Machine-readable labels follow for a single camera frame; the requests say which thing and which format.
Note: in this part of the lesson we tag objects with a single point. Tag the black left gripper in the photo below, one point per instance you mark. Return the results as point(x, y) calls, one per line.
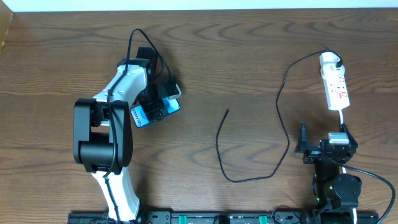
point(157, 106)

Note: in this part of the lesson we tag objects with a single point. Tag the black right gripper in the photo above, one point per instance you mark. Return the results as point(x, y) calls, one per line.
point(324, 148)

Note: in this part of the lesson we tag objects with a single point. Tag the blue screen smartphone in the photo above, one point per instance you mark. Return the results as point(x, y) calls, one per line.
point(141, 119)

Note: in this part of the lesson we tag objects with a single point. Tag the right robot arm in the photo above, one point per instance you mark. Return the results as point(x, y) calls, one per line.
point(337, 193)

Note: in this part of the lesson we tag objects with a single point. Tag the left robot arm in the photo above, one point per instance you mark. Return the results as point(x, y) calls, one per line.
point(102, 133)

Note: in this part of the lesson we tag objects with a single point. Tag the white power strip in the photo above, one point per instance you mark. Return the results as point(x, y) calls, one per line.
point(335, 86)

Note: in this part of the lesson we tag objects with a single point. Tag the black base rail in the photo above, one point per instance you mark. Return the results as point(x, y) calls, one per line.
point(223, 218)

